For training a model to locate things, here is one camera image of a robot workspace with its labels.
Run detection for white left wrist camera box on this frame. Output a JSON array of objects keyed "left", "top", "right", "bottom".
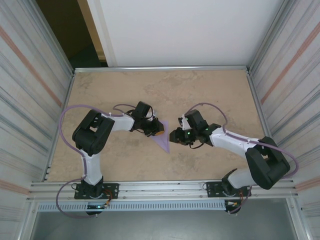
[{"left": 146, "top": 110, "right": 159, "bottom": 124}]

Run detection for grey slotted cable duct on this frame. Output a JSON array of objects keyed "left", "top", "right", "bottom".
[{"left": 36, "top": 201, "right": 227, "bottom": 213}]

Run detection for aluminium mounting rail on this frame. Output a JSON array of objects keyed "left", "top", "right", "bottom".
[{"left": 26, "top": 177, "right": 300, "bottom": 202}]

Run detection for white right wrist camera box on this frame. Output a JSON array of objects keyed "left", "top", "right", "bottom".
[{"left": 177, "top": 113, "right": 189, "bottom": 131}]

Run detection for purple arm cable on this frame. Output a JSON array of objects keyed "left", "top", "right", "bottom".
[
  {"left": 184, "top": 101, "right": 300, "bottom": 215},
  {"left": 55, "top": 103, "right": 141, "bottom": 220}
]

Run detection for corrugated metal side panel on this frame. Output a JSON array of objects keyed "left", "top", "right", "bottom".
[
  {"left": 0, "top": 0, "right": 75, "bottom": 240},
  {"left": 246, "top": 0, "right": 320, "bottom": 240}
]

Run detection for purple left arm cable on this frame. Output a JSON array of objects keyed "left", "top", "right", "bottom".
[{"left": 55, "top": 103, "right": 141, "bottom": 220}]

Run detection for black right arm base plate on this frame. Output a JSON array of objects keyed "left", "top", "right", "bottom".
[{"left": 205, "top": 180, "right": 252, "bottom": 199}]

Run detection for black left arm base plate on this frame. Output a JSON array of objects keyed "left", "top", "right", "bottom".
[{"left": 74, "top": 183, "right": 120, "bottom": 200}]

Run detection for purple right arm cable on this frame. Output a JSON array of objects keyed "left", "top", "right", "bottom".
[{"left": 184, "top": 101, "right": 300, "bottom": 215}]

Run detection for purple paper sheet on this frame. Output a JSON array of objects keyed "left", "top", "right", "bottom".
[{"left": 150, "top": 119, "right": 171, "bottom": 154}]

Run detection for aluminium table end rail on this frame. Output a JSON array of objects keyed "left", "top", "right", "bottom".
[{"left": 73, "top": 65, "right": 251, "bottom": 74}]

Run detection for red and orange wires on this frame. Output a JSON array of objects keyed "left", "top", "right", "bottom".
[
  {"left": 231, "top": 191, "right": 248, "bottom": 208},
  {"left": 102, "top": 189, "right": 114, "bottom": 208}
]

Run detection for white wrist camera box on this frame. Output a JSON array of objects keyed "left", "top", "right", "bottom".
[
  {"left": 146, "top": 110, "right": 159, "bottom": 124},
  {"left": 177, "top": 113, "right": 189, "bottom": 131}
]

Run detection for aluminium table side rail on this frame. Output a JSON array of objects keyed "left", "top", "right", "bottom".
[
  {"left": 45, "top": 71, "right": 76, "bottom": 182},
  {"left": 246, "top": 68, "right": 283, "bottom": 179}
]

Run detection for white door frame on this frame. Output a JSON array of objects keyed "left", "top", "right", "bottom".
[{"left": 76, "top": 0, "right": 118, "bottom": 68}]

